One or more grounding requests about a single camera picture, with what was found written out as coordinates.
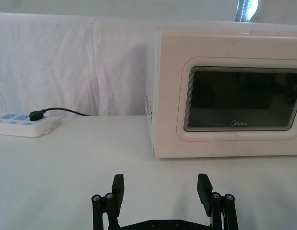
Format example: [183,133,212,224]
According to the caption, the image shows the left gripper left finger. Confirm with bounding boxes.
[91,174,126,230]

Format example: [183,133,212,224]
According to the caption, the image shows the white table cloth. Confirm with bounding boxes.
[0,115,297,230]

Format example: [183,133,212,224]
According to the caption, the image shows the cream microwave oven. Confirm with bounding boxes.
[145,29,297,161]

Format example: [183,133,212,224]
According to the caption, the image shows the black plug with cable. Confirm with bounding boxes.
[29,108,91,122]

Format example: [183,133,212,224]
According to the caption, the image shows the white curtain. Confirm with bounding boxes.
[0,0,297,117]

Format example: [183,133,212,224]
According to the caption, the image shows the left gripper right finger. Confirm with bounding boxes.
[197,173,239,230]

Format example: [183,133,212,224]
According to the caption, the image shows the cream oven door with window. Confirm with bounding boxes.
[155,30,297,161]

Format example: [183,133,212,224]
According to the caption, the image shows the white power strip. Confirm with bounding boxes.
[0,112,54,138]

